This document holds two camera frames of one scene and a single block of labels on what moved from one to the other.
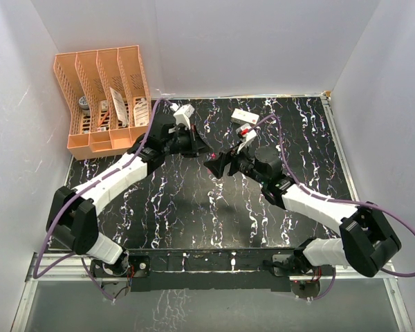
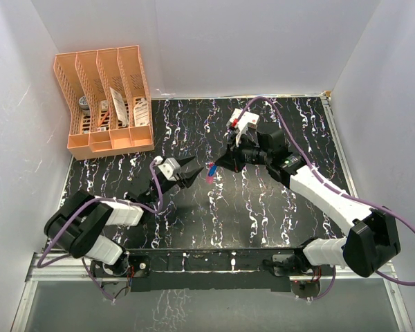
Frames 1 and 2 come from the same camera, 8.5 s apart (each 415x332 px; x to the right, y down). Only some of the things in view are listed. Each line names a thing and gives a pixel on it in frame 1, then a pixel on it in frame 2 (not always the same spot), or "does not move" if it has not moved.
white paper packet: [120, 106] does not move
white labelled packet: [141, 113] does not move
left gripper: [198, 146] → [187, 179]
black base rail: [198, 270] does not move
